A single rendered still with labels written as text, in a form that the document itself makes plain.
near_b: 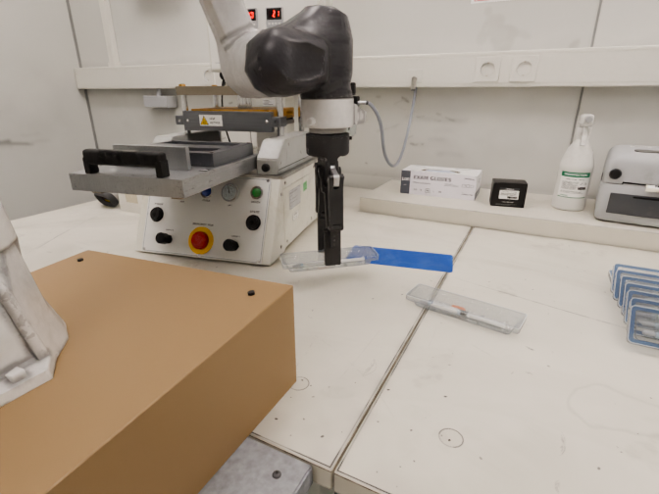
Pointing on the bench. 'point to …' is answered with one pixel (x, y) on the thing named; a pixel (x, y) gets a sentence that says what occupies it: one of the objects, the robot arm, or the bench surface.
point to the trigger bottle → (576, 170)
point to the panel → (212, 222)
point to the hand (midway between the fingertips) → (329, 242)
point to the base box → (301, 210)
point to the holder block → (212, 151)
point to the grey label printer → (630, 186)
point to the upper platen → (253, 109)
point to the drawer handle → (126, 160)
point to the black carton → (508, 192)
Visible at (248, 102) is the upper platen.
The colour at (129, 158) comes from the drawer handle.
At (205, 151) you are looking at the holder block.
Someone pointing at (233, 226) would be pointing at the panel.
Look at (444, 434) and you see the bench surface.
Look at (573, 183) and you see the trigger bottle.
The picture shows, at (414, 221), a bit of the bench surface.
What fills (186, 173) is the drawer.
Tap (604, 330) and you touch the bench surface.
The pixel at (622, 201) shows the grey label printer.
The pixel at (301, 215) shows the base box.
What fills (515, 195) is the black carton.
